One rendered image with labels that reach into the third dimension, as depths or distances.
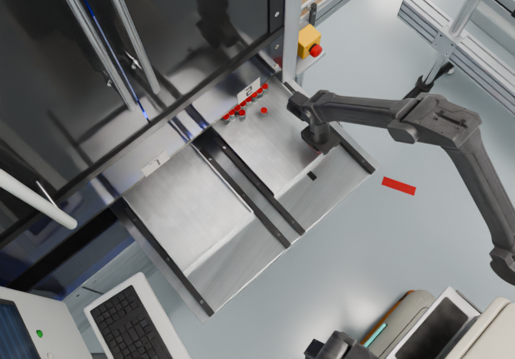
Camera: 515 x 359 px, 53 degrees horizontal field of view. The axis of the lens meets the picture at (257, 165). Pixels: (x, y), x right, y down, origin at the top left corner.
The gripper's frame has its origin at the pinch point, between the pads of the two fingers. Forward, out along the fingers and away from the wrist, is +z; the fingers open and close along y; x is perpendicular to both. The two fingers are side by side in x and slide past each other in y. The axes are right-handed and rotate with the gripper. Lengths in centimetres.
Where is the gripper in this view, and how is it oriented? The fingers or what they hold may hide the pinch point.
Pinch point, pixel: (321, 151)
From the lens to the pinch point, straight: 157.3
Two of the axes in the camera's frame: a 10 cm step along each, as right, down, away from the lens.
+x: -7.5, 6.3, -2.0
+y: -6.4, -6.3, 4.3
